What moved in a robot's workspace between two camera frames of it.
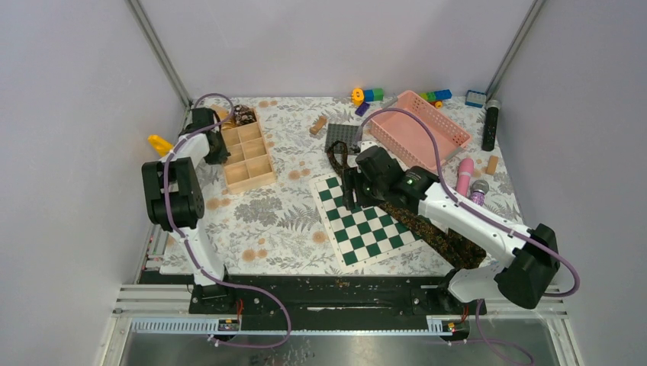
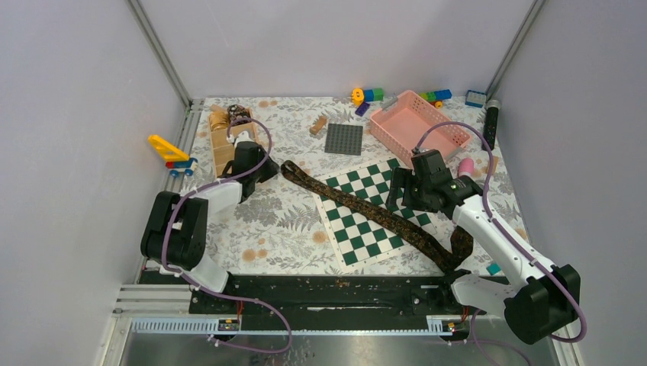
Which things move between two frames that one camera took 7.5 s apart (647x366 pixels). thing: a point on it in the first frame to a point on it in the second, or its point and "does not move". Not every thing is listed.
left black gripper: x=221 y=156 to x=271 y=170
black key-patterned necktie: x=463 y=252 to x=451 y=259
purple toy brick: x=362 y=109 does not move
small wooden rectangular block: x=492 y=164 does not move
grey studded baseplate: x=343 y=133 does not move
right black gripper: x=352 y=178 to x=404 y=178
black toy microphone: x=490 y=124 does not move
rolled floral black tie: x=243 y=115 does not move
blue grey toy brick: x=474 y=98 does not move
